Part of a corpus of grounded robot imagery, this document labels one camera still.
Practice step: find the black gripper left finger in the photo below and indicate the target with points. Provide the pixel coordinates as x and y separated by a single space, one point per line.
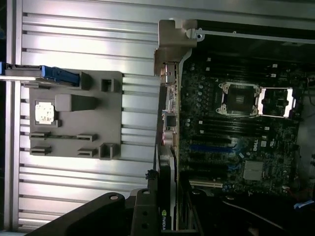
110 214

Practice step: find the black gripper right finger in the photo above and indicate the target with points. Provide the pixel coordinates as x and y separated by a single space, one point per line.
221 221

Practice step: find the grey corner bracket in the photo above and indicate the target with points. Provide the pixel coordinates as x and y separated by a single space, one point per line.
172 34

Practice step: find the green RAM stick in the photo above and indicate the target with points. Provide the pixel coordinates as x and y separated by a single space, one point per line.
61 136

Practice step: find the silver chipset heatsink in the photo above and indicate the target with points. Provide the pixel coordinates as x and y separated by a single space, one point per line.
254 170

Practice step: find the hard disk with blue carrier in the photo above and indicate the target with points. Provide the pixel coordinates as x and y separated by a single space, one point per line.
56 72

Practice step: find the open PC case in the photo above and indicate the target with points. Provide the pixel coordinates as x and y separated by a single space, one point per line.
270 51

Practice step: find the green motherboard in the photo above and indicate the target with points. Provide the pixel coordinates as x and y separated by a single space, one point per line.
209 110

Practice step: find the blue expansion slot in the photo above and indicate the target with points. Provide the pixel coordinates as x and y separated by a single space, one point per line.
211 148

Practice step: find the metal socket cover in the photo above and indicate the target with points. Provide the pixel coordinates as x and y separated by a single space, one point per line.
278 102

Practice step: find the white expansion slot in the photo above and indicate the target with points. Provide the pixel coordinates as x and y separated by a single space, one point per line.
205 184

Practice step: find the silver CPU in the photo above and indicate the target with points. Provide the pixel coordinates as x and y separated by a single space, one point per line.
44 111

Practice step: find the CPU socket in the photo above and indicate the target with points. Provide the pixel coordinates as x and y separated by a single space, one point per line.
240 99

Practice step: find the grey parts rack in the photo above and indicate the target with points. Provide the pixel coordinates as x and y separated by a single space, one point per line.
98 118

